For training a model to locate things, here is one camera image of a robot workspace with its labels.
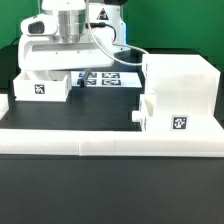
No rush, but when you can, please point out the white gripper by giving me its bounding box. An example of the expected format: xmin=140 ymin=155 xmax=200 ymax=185
xmin=18 ymin=35 xmax=113 ymax=88

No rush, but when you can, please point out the white drawer tray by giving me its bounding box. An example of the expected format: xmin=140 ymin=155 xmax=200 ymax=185
xmin=131 ymin=94 xmax=155 ymax=132
xmin=13 ymin=71 xmax=72 ymax=102

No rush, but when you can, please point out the white front drawer tray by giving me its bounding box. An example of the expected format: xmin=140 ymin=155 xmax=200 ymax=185
xmin=131 ymin=94 xmax=155 ymax=132

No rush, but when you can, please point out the white drawer cabinet box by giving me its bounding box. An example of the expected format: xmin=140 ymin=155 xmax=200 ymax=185
xmin=142 ymin=54 xmax=222 ymax=133

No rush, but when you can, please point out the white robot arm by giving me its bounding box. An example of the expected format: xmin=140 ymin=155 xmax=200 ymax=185
xmin=18 ymin=0 xmax=130 ymax=76

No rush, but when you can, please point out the white marker tag sheet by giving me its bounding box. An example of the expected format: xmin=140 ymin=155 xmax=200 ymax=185
xmin=70 ymin=70 xmax=144 ymax=89

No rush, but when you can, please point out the white foam L-shaped fence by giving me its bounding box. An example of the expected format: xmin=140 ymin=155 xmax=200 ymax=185
xmin=0 ymin=93 xmax=224 ymax=158

